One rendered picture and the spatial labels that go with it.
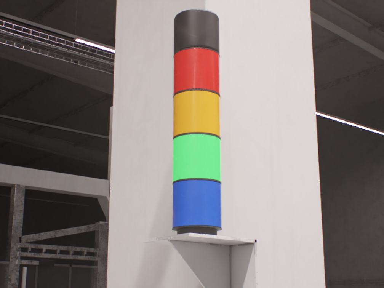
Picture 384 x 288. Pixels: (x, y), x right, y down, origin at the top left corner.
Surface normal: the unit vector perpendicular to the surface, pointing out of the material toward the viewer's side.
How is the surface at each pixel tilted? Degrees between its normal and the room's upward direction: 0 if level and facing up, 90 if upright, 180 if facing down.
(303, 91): 90
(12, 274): 90
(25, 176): 90
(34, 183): 90
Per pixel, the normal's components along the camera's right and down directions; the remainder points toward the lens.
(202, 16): 0.24, -0.25
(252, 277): -0.77, -0.17
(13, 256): 0.64, -0.20
